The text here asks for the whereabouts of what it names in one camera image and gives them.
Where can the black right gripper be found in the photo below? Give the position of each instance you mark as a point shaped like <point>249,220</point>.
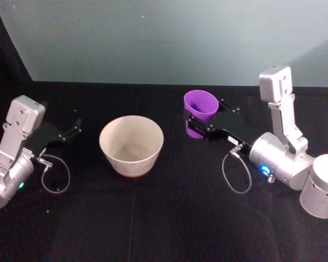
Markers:
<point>232,122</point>

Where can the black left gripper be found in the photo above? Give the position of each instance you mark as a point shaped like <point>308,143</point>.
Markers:
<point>42,136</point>

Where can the purple plastic cup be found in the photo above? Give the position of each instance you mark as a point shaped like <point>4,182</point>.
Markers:
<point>199,99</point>

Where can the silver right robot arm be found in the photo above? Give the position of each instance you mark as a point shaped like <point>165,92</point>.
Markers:
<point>284,161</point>

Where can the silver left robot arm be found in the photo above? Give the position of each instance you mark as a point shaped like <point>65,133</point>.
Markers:
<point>13,152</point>

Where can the cream bowl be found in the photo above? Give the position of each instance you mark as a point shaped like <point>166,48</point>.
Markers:
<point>131,147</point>

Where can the black table cloth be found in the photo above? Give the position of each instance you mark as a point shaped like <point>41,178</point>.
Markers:
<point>164,223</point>

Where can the pale wall panel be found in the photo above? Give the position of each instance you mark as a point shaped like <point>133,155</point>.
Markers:
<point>164,41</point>

